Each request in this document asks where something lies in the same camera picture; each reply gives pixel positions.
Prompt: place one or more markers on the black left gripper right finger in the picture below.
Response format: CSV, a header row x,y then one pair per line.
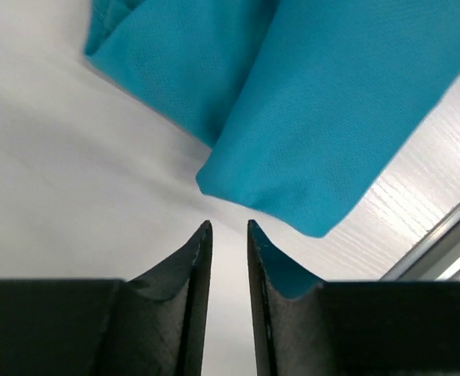
x,y
304,325

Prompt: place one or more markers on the teal t shirt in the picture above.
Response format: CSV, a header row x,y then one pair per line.
x,y
302,103

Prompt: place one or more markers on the aluminium rail beam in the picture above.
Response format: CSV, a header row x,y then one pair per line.
x,y
435,257

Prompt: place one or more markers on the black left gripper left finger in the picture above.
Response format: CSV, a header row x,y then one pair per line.
x,y
153,324

